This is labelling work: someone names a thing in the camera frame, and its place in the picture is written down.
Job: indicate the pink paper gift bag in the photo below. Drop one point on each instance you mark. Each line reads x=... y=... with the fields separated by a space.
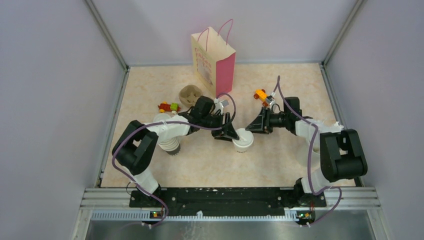
x=214 y=59

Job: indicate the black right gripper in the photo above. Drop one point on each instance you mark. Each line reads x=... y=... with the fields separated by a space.
x=259 y=125

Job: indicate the stack of paper cups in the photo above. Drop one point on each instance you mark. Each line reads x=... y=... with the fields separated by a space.
x=171 y=146

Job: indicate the yellow toy brick car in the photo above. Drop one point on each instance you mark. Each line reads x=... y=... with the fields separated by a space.
x=261 y=95

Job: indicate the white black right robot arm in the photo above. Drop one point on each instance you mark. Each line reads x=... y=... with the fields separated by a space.
x=333 y=153

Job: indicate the red toy brick car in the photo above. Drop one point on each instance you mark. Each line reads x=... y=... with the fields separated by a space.
x=172 y=108

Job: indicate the white plastic cup lid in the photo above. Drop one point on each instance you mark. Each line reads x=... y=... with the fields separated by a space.
x=245 y=138

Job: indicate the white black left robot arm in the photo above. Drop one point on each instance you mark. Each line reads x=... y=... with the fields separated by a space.
x=133 y=152

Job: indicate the white paper coffee cup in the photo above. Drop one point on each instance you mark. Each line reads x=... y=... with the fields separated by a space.
x=241 y=148

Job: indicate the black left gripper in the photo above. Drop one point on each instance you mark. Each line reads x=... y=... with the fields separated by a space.
x=226 y=134

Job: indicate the brown cardboard cup carrier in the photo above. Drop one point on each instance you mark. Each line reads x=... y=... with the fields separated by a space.
x=189 y=95

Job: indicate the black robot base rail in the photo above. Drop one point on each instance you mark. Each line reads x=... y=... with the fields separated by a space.
x=227 y=201

